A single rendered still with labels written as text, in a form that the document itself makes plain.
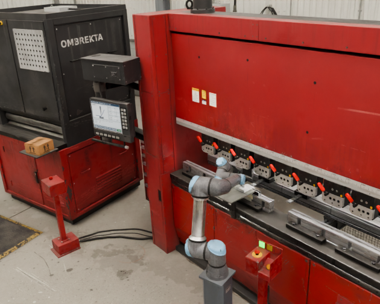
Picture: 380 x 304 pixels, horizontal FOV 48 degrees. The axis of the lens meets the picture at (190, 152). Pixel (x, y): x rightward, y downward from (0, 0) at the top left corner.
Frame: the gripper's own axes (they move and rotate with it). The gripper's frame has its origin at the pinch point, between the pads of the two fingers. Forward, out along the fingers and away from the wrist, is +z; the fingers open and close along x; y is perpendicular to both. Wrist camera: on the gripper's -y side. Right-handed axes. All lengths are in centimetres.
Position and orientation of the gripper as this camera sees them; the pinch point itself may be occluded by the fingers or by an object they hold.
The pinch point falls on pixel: (239, 186)
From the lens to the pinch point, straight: 333.8
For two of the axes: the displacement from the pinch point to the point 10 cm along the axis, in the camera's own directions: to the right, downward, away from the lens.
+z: 5.3, 5.2, 6.7
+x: -6.4, -2.8, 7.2
